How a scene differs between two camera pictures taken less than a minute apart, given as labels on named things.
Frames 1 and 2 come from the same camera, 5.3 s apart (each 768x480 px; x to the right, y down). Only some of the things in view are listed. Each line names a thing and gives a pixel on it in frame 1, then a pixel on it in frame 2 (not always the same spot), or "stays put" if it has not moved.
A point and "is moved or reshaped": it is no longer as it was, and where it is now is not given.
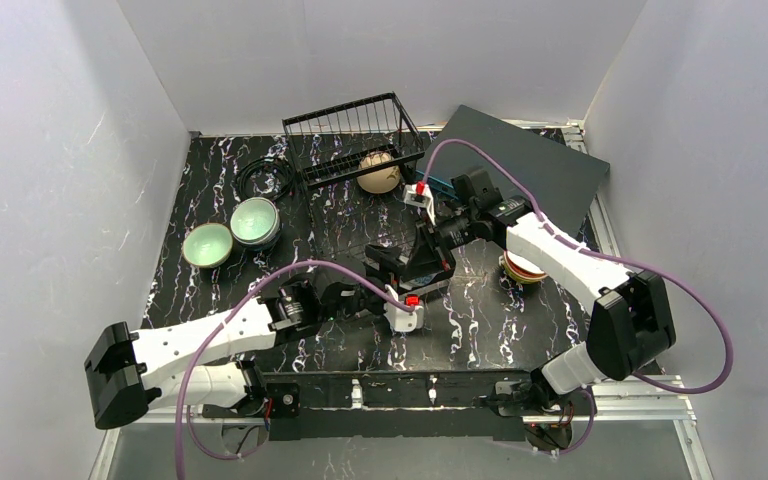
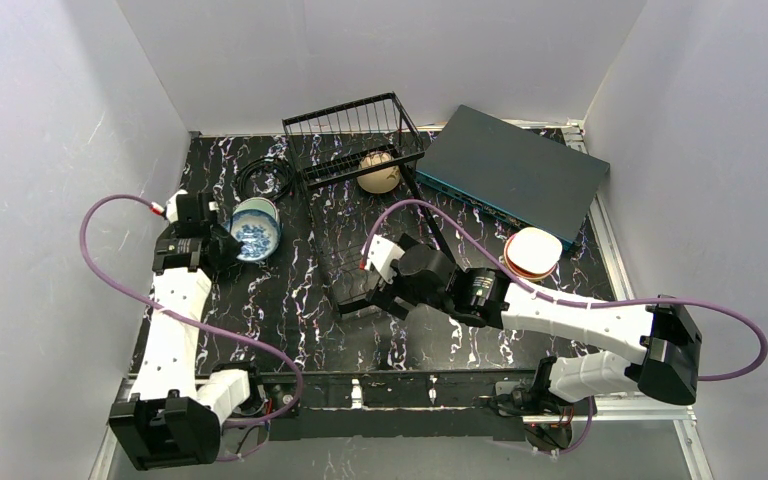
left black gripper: [384, 274] → [223, 244]
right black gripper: [433, 240] → [384, 296]
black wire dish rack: [353, 159] stays put
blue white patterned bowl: [419, 281] is moved or reshaped
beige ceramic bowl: [379, 180] stays put
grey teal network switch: [561, 181] stays put
